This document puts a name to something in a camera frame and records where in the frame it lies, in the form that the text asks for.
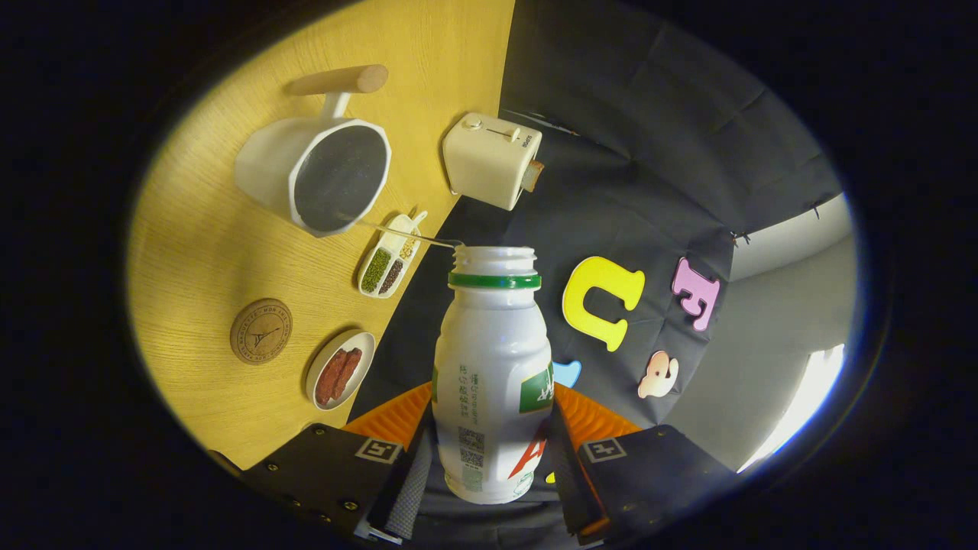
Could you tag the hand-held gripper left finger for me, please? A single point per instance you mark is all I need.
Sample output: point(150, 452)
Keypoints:
point(325, 466)

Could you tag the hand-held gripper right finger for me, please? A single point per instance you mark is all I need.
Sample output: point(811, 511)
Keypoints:
point(657, 466)

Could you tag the round cork coaster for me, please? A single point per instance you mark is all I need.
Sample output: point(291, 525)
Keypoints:
point(261, 331)

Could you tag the white juice bottle green label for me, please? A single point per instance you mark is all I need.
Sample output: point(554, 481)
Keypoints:
point(489, 359)

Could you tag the red sausage piece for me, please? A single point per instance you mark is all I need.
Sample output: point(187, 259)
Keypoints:
point(348, 370)
point(330, 378)

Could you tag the white round plate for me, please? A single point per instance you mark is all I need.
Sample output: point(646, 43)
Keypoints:
point(363, 347)

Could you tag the white divided dish with beans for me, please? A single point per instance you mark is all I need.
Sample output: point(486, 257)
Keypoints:
point(390, 260)

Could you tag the wooden table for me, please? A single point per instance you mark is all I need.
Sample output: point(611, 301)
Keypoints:
point(199, 244)

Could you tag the bread slice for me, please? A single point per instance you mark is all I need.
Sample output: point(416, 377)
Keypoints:
point(534, 176)

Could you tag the cream toaster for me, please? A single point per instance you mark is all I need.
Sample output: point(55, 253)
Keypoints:
point(485, 160)

